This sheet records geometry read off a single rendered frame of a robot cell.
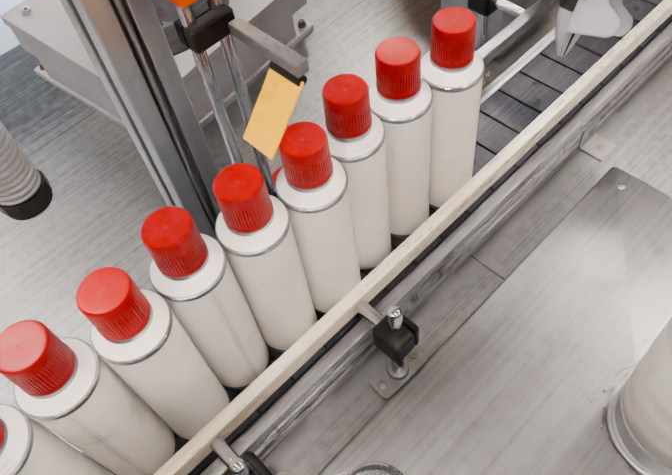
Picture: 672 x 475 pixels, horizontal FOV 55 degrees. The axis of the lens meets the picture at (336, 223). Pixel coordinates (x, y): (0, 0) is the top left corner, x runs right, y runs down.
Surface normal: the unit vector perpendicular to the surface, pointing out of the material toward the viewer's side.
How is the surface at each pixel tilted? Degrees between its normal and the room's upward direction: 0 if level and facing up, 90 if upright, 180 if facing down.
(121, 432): 90
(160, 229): 3
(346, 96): 2
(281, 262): 90
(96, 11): 90
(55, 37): 3
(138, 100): 90
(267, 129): 49
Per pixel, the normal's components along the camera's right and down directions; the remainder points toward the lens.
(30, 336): -0.13, -0.55
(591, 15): -0.68, 0.29
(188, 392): 0.74, 0.50
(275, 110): -0.60, 0.08
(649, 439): -0.82, 0.53
